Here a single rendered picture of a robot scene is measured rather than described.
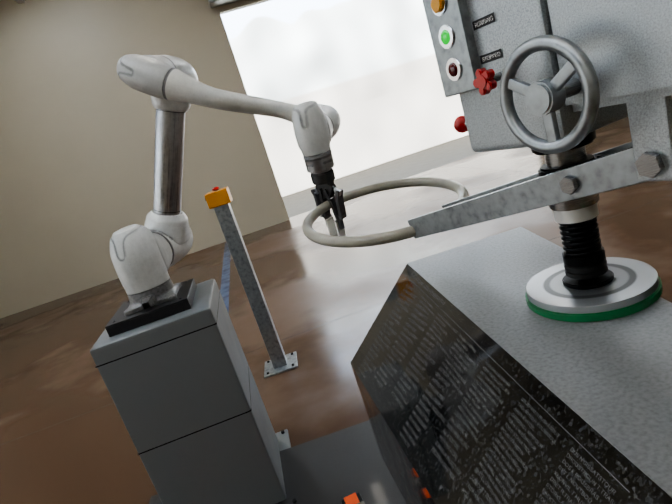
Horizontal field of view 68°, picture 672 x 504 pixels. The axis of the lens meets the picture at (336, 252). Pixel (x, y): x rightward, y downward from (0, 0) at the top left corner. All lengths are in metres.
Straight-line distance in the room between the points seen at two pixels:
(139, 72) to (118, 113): 6.11
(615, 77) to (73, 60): 7.61
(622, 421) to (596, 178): 0.34
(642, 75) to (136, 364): 1.54
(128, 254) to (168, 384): 0.45
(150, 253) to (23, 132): 6.44
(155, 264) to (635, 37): 1.51
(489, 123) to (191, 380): 1.29
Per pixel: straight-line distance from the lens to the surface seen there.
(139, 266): 1.79
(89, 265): 8.11
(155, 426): 1.86
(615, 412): 0.72
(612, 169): 0.81
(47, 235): 8.18
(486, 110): 0.86
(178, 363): 1.75
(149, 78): 1.69
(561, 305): 0.92
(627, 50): 0.72
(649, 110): 0.73
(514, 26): 0.80
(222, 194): 2.68
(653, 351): 0.83
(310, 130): 1.52
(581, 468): 0.69
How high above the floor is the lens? 1.25
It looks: 14 degrees down
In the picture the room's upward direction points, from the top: 18 degrees counter-clockwise
